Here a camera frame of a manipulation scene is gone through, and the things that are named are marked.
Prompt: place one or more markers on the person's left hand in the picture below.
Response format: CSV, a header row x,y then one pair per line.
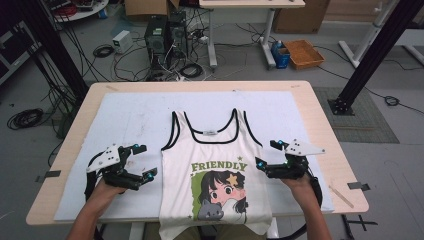
x,y
103,195

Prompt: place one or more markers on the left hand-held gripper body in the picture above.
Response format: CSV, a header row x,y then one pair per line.
x,y
105,160

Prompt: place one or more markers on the round white table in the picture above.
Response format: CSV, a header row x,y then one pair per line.
x,y
80,10

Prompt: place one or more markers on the white desk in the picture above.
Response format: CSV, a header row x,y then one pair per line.
x,y
250,3

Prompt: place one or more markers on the cardboard box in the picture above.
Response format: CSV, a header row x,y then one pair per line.
x,y
300,16
146,6

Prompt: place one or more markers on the blue box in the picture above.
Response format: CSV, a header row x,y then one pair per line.
x,y
280,55

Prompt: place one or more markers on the white printed tank top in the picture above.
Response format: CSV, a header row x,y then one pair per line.
x,y
213,156

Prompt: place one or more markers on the small white box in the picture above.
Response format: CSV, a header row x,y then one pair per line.
x,y
122,41

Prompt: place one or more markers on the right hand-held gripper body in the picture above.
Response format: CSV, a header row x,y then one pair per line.
x,y
300,149

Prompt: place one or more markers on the black floor tape cross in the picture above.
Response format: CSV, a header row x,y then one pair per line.
x,y
361,222

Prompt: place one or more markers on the white metal stand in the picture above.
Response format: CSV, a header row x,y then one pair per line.
x,y
370,33

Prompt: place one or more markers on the grey floor mat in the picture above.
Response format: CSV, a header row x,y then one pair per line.
x,y
363,123

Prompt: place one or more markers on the black tape strip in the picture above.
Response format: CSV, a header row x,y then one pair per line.
x,y
52,173
358,186

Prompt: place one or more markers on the black computer tower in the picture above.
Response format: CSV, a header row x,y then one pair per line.
x,y
155,40
178,33

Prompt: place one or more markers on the person's right hand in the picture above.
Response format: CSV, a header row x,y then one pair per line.
x,y
303,190

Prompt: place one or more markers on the black metal stand post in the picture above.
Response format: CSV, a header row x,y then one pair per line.
x,y
56,50
376,53

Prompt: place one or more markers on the shallow brown open box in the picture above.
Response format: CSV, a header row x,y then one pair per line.
x,y
304,54

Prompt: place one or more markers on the wooden stick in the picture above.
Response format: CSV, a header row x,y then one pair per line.
x,y
341,196

